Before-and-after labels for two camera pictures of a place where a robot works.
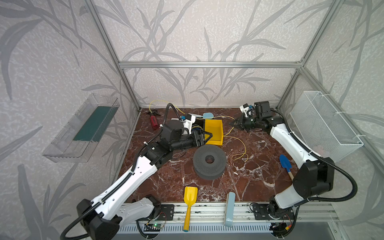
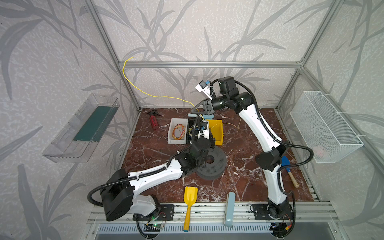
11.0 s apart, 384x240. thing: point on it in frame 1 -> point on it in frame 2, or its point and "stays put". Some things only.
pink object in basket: [319, 149] stays put
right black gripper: [246, 122] -> [208, 106]
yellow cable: [212, 117] -> [158, 95]
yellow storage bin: [214, 127] stays put
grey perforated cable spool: [209, 162] stays put
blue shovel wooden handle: [286, 164] stays put
